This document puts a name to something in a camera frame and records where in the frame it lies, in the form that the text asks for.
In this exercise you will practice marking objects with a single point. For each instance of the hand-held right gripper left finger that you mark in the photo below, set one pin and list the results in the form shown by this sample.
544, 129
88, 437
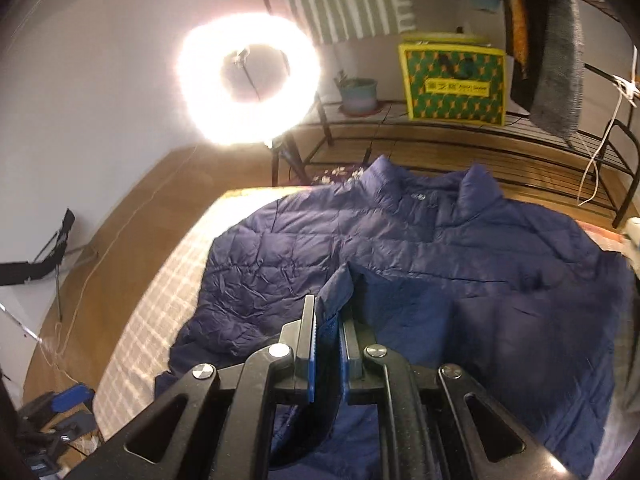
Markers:
311, 352

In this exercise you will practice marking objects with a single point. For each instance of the black metal clothes rack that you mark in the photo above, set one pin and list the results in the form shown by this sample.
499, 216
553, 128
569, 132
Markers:
325, 122

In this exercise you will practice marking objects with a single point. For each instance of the blue black device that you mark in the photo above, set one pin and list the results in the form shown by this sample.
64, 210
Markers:
75, 395

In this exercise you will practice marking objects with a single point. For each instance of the potted plant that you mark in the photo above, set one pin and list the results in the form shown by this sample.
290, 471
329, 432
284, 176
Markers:
357, 95

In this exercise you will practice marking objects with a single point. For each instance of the orange garment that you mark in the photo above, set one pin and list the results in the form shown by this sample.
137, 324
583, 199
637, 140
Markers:
517, 35

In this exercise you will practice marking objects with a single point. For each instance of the grey plaid coat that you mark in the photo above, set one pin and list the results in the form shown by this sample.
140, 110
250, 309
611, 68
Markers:
560, 60

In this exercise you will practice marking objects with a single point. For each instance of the black coat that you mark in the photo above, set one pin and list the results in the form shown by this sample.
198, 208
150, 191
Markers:
539, 60

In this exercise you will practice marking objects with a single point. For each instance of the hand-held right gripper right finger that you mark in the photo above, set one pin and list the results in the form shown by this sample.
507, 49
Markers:
344, 360

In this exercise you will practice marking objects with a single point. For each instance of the dark floral cloth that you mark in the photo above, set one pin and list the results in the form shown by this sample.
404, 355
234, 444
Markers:
340, 174

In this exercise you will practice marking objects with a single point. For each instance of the plaid blanket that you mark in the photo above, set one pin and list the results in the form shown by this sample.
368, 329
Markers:
150, 320

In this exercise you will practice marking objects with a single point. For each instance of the black tripod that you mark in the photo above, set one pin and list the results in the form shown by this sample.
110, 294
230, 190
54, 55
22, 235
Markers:
60, 235

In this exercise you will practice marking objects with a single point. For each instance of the green yellow patterned bag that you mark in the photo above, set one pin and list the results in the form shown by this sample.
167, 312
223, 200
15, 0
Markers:
450, 90

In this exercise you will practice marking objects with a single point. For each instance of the navy puffer jacket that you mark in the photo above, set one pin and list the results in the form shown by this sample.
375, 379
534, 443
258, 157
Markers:
450, 260

